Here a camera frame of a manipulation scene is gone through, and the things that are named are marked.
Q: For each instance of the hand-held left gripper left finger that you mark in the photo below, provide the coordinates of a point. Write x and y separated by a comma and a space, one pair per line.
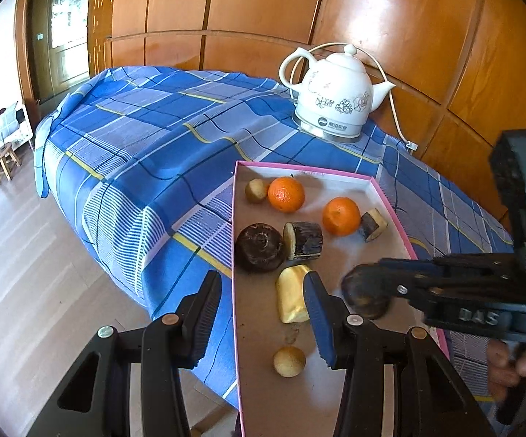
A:
204, 318

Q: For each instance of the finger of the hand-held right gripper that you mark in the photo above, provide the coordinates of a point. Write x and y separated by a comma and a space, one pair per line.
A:
454, 292
454, 269

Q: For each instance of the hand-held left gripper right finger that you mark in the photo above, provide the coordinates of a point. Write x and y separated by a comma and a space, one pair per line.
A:
317, 318

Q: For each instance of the yellow sugarcane chunk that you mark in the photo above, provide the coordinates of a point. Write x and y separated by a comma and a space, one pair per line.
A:
290, 296

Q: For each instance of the small tan longan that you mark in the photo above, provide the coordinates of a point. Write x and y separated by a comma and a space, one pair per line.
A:
256, 191
289, 361

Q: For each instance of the dark brown water chestnut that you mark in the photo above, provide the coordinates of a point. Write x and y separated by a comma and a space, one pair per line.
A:
365, 293
259, 248

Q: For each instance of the long dark sugarcane piece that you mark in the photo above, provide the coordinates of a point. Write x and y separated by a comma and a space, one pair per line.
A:
306, 240

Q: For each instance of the short dark sugarcane piece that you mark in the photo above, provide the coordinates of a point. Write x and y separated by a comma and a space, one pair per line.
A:
373, 224

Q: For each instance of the pink-rimmed white tray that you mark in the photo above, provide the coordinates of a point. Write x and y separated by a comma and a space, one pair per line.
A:
263, 396

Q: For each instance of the orange mandarin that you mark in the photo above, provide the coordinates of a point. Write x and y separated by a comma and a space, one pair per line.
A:
286, 194
341, 216

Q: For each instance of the person's right hand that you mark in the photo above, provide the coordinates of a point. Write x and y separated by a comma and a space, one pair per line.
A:
499, 366

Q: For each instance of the blue plaid cloth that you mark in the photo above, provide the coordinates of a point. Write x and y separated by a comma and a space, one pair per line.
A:
153, 154

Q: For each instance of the white ceramic electric kettle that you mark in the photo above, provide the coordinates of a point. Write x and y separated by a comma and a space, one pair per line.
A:
393, 109
331, 91

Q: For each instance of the silver kettle base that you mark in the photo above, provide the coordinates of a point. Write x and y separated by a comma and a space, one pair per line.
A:
326, 133

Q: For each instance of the wooden wardrobe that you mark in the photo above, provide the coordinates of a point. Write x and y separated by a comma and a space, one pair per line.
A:
427, 32

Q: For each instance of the small wooden stool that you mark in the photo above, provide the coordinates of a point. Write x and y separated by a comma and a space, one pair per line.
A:
4, 159

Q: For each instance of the wooden glass door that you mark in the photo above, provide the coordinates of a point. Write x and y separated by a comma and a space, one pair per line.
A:
65, 27

